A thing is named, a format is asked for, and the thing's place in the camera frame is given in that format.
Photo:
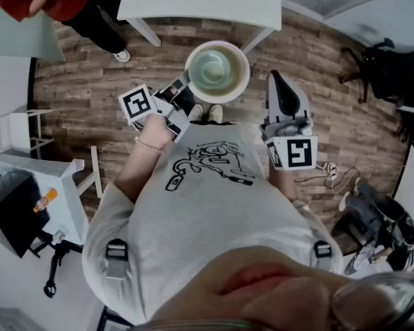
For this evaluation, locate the white side table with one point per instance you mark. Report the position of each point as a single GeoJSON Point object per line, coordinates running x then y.
{"type": "Point", "coordinates": [65, 198]}

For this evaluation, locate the white bowl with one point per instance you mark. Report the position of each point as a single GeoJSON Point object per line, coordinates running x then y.
{"type": "Point", "coordinates": [221, 100]}

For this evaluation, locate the white shelf rack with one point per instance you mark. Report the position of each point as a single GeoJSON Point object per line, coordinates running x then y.
{"type": "Point", "coordinates": [17, 129]}

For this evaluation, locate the person's right forearm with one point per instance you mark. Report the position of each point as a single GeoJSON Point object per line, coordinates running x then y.
{"type": "Point", "coordinates": [284, 181]}

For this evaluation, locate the clear plastic bottle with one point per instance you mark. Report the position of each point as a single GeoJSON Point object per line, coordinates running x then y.
{"type": "Point", "coordinates": [60, 236]}

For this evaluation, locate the orange bottle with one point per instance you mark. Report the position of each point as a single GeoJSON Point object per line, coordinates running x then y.
{"type": "Point", "coordinates": [45, 200]}

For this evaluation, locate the person's face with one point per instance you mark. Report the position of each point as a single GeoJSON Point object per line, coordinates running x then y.
{"type": "Point", "coordinates": [262, 288]}

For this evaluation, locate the black box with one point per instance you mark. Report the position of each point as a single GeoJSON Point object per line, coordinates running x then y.
{"type": "Point", "coordinates": [14, 216]}

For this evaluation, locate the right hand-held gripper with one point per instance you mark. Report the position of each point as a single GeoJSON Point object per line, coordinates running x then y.
{"type": "Point", "coordinates": [296, 152]}

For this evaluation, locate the person's right white shoe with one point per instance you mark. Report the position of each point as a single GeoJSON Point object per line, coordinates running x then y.
{"type": "Point", "coordinates": [215, 114]}

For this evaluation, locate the clear-framed eyeglasses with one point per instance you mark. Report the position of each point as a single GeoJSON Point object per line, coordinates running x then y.
{"type": "Point", "coordinates": [383, 298]}

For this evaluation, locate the person's left forearm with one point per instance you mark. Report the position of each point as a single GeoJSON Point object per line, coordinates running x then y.
{"type": "Point", "coordinates": [141, 164]}

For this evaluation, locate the grey printed t-shirt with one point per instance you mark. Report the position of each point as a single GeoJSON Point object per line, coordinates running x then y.
{"type": "Point", "coordinates": [210, 212]}

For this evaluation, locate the person's white shoe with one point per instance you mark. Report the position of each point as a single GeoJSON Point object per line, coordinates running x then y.
{"type": "Point", "coordinates": [195, 113]}
{"type": "Point", "coordinates": [215, 114]}

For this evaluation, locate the person's left white shoe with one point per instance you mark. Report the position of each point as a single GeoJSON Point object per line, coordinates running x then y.
{"type": "Point", "coordinates": [195, 113]}

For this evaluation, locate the black office chair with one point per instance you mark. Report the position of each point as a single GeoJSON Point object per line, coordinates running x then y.
{"type": "Point", "coordinates": [396, 71]}

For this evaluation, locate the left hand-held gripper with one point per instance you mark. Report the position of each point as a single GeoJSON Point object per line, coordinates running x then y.
{"type": "Point", "coordinates": [138, 103]}

